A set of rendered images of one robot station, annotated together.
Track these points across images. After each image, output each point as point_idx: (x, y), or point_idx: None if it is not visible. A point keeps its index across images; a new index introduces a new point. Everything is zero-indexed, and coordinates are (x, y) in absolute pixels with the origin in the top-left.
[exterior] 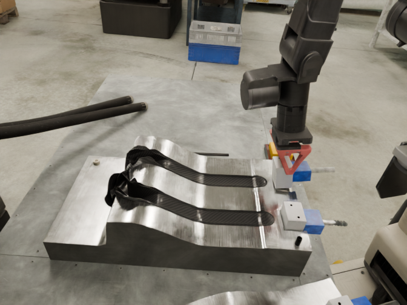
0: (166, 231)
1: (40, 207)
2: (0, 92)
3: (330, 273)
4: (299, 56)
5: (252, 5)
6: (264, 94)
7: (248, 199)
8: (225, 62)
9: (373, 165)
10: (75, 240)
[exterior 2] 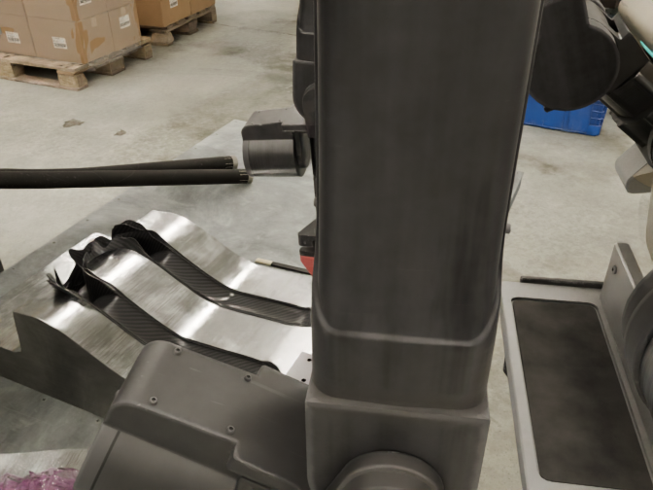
0: (87, 347)
1: (3, 295)
2: (139, 144)
3: None
4: (299, 89)
5: None
6: (268, 151)
7: (263, 340)
8: (569, 129)
9: None
10: None
